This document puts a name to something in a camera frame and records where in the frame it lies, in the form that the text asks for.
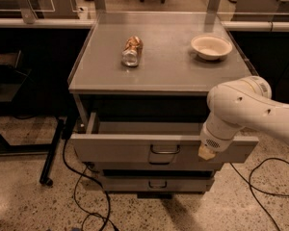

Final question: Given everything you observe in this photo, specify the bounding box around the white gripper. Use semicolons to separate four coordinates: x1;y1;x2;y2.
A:
198;113;242;160

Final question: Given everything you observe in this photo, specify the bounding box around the grey top drawer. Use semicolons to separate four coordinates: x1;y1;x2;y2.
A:
71;114;258;165

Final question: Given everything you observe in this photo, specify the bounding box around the grey drawer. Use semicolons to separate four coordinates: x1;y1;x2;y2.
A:
71;114;258;165
100;176;215;193
90;161;224;172

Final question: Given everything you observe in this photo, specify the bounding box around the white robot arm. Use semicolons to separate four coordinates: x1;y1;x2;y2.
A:
198;76;289;160

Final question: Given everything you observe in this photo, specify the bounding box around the grey drawer cabinet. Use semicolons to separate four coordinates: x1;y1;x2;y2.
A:
67;11;264;200

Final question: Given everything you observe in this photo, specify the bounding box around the grey bottom drawer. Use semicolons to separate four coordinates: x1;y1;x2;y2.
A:
100;176;215;193

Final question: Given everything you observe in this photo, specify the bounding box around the grey middle drawer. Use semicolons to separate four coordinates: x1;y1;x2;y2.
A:
90;161;224;172

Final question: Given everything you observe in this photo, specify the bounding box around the white bowl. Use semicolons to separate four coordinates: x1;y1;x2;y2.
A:
191;35;232;61

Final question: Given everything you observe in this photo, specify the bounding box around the crushed orange soda can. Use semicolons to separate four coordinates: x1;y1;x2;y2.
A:
121;36;144;67

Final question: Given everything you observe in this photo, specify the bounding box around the black floor cable right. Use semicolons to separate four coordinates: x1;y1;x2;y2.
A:
229;157;289;231

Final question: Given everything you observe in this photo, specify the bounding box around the black floor cable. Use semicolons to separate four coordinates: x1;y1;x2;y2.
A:
61;125;119;231
229;157;289;231

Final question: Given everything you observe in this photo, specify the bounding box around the black floor cable left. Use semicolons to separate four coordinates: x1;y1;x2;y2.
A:
61;125;119;231

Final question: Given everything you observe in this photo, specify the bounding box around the white horizontal rail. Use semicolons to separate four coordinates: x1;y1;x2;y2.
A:
0;18;289;32

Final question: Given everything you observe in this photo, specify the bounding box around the black side table frame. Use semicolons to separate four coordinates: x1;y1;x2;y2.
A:
0;50;64;187

